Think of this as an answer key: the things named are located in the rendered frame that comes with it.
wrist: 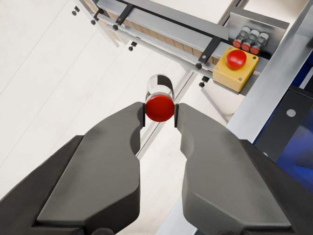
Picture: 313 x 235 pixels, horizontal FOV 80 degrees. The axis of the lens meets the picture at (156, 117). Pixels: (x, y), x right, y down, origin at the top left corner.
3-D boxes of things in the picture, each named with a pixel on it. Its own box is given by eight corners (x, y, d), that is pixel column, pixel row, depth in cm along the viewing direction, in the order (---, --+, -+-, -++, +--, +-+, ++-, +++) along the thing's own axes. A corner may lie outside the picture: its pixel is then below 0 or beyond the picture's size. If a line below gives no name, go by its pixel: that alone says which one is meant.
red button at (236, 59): (248, 61, 41) (238, 76, 41) (231, 54, 43) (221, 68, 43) (251, 51, 38) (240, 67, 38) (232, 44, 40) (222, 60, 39)
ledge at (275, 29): (272, 57, 54) (268, 63, 53) (230, 41, 58) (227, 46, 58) (290, 23, 41) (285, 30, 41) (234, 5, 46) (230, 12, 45)
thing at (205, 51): (283, 43, 49) (251, 93, 48) (268, 71, 63) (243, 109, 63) (106, -18, 75) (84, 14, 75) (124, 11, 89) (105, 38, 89)
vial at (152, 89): (172, 73, 16) (177, 93, 12) (171, 97, 17) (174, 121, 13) (146, 72, 16) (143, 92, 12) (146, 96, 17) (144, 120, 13)
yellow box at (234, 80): (254, 72, 47) (238, 95, 47) (227, 60, 50) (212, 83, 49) (260, 55, 40) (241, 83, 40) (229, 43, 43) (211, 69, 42)
